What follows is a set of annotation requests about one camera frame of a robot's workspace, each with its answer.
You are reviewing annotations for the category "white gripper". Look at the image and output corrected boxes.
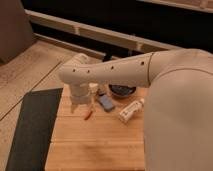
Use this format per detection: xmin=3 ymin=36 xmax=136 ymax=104
xmin=69 ymin=84 xmax=96 ymax=113

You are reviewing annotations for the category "white glue bottle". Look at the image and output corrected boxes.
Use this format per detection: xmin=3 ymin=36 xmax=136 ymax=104
xmin=119 ymin=98 xmax=145 ymax=123

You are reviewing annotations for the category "dark grey mat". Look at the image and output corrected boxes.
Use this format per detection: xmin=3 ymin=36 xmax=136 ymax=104
xmin=5 ymin=88 xmax=62 ymax=171

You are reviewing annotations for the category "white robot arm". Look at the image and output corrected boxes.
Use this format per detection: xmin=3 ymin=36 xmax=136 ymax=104
xmin=59 ymin=49 xmax=213 ymax=171

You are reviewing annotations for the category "wooden board table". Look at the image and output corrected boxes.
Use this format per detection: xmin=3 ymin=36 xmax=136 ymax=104
xmin=45 ymin=88 xmax=147 ymax=171

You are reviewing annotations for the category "orange carrot toy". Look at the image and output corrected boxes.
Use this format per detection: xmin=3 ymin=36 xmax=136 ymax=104
xmin=84 ymin=111 xmax=92 ymax=120

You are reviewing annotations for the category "brown cabinet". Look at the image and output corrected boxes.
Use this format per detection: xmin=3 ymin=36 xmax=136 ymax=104
xmin=0 ymin=0 xmax=36 ymax=63

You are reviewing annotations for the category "dark bowl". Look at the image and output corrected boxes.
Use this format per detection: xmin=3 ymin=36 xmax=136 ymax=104
xmin=109 ymin=85 xmax=136 ymax=98

